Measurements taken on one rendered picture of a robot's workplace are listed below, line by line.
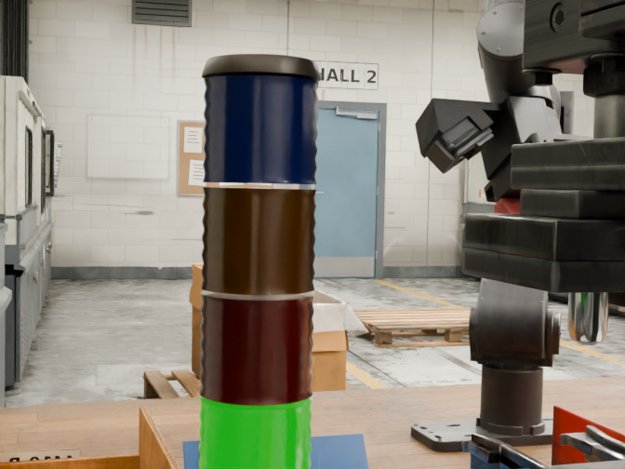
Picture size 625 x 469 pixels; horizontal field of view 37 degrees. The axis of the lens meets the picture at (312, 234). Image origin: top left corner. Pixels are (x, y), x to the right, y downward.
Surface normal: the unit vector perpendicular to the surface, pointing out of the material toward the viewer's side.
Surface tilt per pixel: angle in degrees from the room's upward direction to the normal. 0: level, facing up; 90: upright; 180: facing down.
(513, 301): 38
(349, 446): 60
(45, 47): 90
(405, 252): 90
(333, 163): 90
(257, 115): 104
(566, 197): 90
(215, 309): 76
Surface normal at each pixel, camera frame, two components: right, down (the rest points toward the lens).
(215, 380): -0.60, -0.22
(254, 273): -0.02, -0.19
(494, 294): -0.17, -0.76
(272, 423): 0.36, -0.19
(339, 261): 0.24, 0.06
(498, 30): -0.26, -0.40
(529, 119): 0.28, -0.45
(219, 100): -0.62, 0.27
